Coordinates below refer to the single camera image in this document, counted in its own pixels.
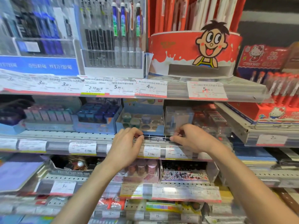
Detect person's left hand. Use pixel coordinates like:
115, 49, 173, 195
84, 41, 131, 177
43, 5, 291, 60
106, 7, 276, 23
104, 127, 144, 172

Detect person's right hand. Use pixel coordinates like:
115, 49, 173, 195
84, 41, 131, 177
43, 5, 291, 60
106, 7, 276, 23
170, 124, 221, 155

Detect black marker pen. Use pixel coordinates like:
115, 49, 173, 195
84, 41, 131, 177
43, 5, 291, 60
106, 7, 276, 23
134, 134, 178, 141

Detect person's right forearm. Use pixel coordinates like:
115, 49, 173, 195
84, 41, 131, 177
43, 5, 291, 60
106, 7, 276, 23
209, 145, 299, 224

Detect person's left forearm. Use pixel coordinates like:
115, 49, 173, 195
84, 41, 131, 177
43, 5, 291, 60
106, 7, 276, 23
51, 161, 118, 224

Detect clear plastic box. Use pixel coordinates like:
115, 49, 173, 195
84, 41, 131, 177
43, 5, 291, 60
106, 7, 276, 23
164, 106, 195, 135

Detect blue tray of round pots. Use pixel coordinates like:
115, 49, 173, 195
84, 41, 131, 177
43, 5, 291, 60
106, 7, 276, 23
116, 104, 165, 136

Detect pink round containers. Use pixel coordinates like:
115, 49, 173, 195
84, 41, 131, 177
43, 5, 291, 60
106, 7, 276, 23
121, 159, 160, 183

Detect scribbled white marker box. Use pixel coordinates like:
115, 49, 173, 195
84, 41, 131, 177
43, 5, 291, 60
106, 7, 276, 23
160, 160, 219, 184

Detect pile of clear red packets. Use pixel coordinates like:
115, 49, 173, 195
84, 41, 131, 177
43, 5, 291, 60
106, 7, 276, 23
193, 104, 233, 141

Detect blue box of ink bottles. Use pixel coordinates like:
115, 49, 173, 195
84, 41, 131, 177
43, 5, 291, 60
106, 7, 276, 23
72, 102, 123, 135

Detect long white price label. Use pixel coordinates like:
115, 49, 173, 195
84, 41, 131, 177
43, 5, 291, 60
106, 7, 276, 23
151, 184, 222, 203

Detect grey metal shelf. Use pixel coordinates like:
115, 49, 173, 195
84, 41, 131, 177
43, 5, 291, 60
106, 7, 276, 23
0, 130, 212, 162
0, 76, 272, 103
35, 174, 223, 204
214, 102, 299, 148

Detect row of white price labels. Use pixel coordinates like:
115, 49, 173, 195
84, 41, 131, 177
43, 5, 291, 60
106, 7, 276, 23
0, 72, 228, 101

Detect clear tray of small items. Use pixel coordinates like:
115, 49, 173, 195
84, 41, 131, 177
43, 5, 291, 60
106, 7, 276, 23
46, 155, 101, 178

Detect clear pen display box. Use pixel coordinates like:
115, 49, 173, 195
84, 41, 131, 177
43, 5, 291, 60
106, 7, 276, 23
80, 0, 147, 79

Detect red cartoon boy display stand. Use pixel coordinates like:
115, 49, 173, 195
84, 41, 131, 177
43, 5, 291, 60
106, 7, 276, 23
148, 20, 243, 79

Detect red cat print display box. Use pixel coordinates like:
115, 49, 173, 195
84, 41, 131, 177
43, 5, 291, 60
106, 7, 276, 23
226, 44, 299, 125

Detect row of red capped pens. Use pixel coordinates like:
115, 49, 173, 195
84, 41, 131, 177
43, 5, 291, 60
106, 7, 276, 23
249, 70, 299, 107

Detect row of black clear pens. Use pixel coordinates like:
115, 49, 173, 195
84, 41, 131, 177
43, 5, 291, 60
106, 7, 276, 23
81, 0, 143, 68

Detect purple notebook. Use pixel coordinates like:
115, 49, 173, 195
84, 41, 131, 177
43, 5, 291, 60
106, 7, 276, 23
0, 157, 45, 193

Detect blue pen display box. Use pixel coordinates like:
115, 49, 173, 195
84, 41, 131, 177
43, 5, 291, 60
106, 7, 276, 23
0, 0, 80, 76

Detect row of red white pens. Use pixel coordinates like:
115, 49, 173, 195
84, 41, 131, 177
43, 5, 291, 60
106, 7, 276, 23
149, 0, 247, 33

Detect row of dark blue pens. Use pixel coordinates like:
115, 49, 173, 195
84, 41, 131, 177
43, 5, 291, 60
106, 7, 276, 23
0, 0, 75, 56

